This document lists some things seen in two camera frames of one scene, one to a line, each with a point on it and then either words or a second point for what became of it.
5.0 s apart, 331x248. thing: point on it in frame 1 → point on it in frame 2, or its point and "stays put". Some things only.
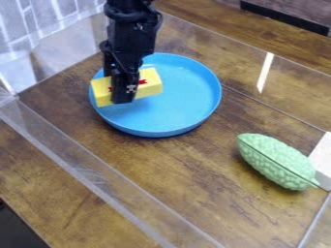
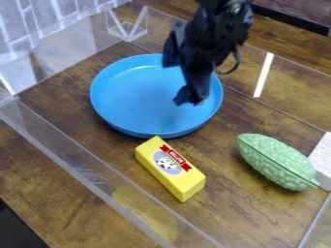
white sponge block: x=320 y=158 stays put
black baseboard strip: x=285 y=18 stays put
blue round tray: x=172 y=111 stays put
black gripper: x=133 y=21 → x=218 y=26
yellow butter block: x=153 y=87 → x=172 y=170
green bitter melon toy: x=278 y=162 stays put
